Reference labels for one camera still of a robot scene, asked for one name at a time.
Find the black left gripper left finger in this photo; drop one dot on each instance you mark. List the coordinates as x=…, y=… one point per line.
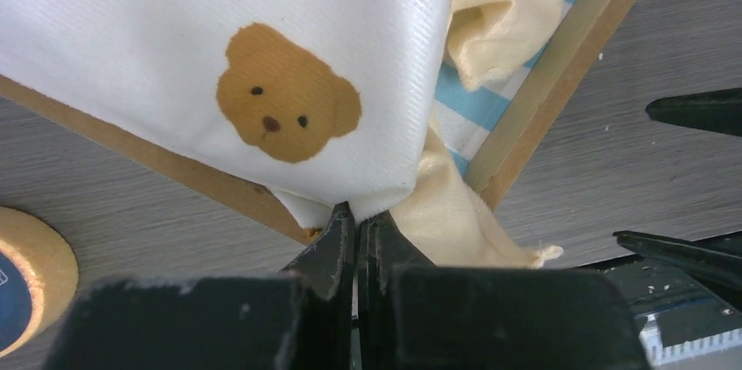
x=325, y=274

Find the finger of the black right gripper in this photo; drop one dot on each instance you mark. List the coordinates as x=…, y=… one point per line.
x=716, y=111
x=717, y=265

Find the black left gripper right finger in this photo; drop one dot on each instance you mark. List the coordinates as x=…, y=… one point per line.
x=382, y=247

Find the large bear print cushion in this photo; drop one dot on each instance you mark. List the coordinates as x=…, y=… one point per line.
x=320, y=101

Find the blue white striped mattress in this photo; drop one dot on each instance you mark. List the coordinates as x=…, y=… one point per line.
x=466, y=118

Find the tape roll with blue core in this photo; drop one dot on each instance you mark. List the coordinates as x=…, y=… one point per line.
x=39, y=277

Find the wooden pet bed frame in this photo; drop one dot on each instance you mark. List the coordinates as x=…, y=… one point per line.
x=542, y=96

